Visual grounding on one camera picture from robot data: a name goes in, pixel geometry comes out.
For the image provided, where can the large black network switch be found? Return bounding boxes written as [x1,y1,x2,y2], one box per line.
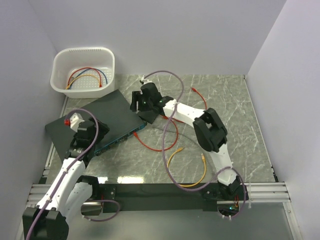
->
[45,90,146,162]

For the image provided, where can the red patch cable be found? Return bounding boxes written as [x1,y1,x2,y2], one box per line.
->
[162,86,208,124]
[133,117,179,153]

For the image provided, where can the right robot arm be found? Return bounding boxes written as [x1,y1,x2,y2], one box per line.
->
[130,82,241,200]

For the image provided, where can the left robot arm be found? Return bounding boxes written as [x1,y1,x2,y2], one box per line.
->
[22,113,110,240]

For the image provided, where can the white plastic tub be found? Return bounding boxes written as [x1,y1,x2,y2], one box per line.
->
[50,47,115,99]

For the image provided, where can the small black switch box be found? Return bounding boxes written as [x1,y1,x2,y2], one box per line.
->
[137,110,161,124]

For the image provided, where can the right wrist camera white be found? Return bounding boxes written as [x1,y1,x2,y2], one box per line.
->
[139,76,152,86]

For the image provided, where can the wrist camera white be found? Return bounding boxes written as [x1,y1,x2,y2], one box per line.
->
[64,113,85,133]
[139,76,152,86]

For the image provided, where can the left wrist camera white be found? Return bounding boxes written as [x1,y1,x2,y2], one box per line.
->
[64,113,85,133]

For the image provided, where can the red cable in tub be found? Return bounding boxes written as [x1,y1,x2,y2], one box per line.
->
[66,67,103,88]

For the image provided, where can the blue cable in tub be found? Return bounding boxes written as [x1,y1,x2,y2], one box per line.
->
[71,67,108,85]

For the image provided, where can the yellow patch cable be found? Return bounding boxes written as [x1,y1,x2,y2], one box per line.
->
[166,147,207,188]

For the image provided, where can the yellow cable in tub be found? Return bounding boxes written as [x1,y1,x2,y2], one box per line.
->
[65,73,101,90]

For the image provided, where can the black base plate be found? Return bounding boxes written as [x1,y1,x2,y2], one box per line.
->
[86,182,249,212]

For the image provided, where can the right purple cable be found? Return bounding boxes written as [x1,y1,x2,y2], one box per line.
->
[143,70,247,221]

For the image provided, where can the aluminium rail right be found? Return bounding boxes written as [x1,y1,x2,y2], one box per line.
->
[246,182,291,203]

